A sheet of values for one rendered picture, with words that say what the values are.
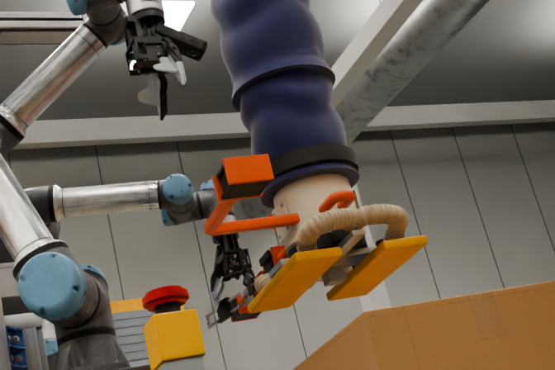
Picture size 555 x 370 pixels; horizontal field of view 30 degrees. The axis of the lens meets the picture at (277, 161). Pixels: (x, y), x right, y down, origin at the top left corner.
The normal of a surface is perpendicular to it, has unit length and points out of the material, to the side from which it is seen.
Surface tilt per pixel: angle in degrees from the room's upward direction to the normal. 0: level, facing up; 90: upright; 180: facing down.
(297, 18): 95
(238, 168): 90
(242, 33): 75
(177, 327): 90
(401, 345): 90
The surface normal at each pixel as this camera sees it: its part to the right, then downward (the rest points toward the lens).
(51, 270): -0.05, -0.24
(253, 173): 0.29, -0.42
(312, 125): 0.18, -0.63
